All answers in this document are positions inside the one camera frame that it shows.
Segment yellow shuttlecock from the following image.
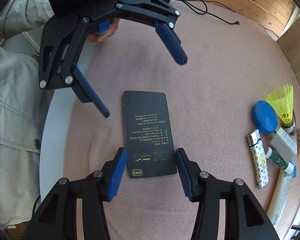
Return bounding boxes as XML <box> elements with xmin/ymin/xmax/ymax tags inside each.
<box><xmin>266</xmin><ymin>84</ymin><xmax>296</xmax><ymax>136</ymax></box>

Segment beige jacket person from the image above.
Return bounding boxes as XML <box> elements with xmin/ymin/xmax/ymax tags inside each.
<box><xmin>0</xmin><ymin>0</ymin><xmax>56</xmax><ymax>230</ymax></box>

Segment white lotion bottle blue cap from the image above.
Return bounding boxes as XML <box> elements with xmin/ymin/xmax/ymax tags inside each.
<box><xmin>267</xmin><ymin>170</ymin><xmax>295</xmax><ymax>228</ymax></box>

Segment blue phone stand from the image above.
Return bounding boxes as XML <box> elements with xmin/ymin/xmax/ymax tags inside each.
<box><xmin>290</xmin><ymin>158</ymin><xmax>298</xmax><ymax>179</ymax></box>

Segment black card box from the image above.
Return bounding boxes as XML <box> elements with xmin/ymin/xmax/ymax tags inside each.
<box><xmin>122</xmin><ymin>90</ymin><xmax>177</xmax><ymax>179</ymax></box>

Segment person's left hand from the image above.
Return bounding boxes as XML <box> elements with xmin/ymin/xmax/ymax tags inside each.
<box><xmin>86</xmin><ymin>18</ymin><xmax>120</xmax><ymax>43</ymax></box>

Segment black usb cable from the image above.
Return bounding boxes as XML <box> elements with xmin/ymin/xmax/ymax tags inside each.
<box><xmin>148</xmin><ymin>0</ymin><xmax>241</xmax><ymax>26</ymax></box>

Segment wooden clothespin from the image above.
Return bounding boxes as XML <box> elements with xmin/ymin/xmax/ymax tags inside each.
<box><xmin>296</xmin><ymin>128</ymin><xmax>300</xmax><ymax>155</ymax></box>

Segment white power adapter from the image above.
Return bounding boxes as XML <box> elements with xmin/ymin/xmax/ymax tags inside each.
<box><xmin>270</xmin><ymin>127</ymin><xmax>297</xmax><ymax>162</ymax></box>

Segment patterned white lighter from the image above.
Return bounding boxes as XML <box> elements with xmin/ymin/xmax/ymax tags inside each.
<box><xmin>247</xmin><ymin>129</ymin><xmax>269</xmax><ymax>189</ymax></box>

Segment blue round lid container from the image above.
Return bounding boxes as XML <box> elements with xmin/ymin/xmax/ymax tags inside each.
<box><xmin>251</xmin><ymin>100</ymin><xmax>278</xmax><ymax>134</ymax></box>

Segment green glitter tube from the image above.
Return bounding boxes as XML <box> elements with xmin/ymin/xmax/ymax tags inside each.
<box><xmin>266</xmin><ymin>147</ymin><xmax>294</xmax><ymax>174</ymax></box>

